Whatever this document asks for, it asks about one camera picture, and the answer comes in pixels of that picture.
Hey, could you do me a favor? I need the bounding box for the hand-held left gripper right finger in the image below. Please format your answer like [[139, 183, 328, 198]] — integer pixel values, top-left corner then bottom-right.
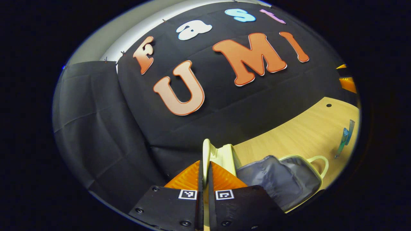
[[208, 161, 286, 231]]

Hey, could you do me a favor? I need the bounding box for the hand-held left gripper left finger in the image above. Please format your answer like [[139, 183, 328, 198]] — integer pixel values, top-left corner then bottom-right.
[[128, 160, 205, 231]]

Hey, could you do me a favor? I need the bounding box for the blue cap glass bottle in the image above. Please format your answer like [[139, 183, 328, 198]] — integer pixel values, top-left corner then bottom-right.
[[334, 127, 349, 159]]

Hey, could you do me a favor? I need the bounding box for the pale yellow suitcase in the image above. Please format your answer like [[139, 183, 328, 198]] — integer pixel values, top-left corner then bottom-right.
[[202, 139, 329, 231]]

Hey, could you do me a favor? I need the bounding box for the black backdrop cloth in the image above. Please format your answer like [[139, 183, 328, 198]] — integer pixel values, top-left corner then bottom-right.
[[52, 2, 360, 212]]

